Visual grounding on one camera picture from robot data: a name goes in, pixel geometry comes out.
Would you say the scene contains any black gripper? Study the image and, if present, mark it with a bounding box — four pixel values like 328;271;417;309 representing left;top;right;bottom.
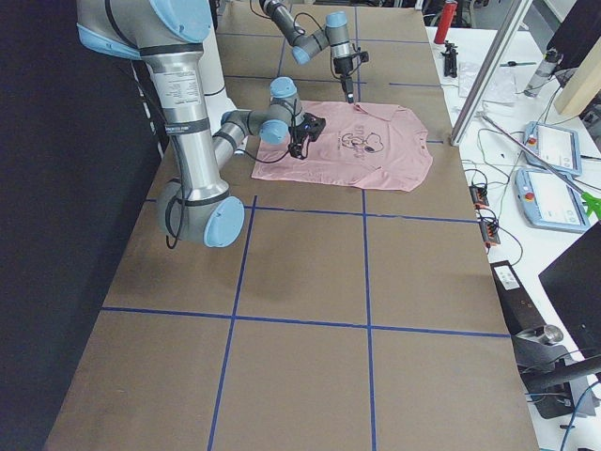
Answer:
332;55;355;103
288;127;310;159

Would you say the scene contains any pink Snoopy t-shirt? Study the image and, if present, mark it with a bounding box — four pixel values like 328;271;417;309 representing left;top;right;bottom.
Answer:
252;101;433;192

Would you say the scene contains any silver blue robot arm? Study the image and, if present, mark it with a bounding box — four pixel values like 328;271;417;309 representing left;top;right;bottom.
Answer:
77;1;325;247
259;1;369;103

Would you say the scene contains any black folded tripod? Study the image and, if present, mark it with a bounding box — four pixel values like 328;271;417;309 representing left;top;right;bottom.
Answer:
441;40;458;78

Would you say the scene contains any red bottle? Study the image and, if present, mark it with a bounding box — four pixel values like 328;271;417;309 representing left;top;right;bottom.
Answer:
434;0;458;45

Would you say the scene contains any orange black connector box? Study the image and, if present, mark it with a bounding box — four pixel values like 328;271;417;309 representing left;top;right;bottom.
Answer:
469;185;489;209

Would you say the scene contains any clear water bottle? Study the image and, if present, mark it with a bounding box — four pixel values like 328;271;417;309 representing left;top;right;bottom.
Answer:
523;48;563;98

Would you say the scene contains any far blue teach pendant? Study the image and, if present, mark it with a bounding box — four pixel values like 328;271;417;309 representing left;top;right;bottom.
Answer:
524;121;582;177

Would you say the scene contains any blue teach pendant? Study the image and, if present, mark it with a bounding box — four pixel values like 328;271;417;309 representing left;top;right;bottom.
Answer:
524;121;582;177
515;168;591;233

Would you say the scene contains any near blue teach pendant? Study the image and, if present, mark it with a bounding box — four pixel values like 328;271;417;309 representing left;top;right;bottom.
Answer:
515;168;591;233

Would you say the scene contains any silver reacher grabber tool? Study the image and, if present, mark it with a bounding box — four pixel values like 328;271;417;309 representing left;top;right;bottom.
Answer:
475;112;600;219

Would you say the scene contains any black box with label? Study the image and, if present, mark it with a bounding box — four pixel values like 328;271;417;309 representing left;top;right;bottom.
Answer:
490;260;546;335

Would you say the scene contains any black monitor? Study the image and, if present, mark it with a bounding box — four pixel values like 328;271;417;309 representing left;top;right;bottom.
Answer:
539;224;600;357

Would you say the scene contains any grey clamp stand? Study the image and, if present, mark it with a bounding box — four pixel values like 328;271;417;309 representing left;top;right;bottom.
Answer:
512;325;600;419

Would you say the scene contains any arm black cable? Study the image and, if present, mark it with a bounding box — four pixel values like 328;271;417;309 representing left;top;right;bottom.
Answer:
162;98;306;250
290;11;330;39

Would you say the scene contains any aluminium frame post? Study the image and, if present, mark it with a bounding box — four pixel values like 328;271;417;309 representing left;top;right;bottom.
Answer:
450;0;532;146

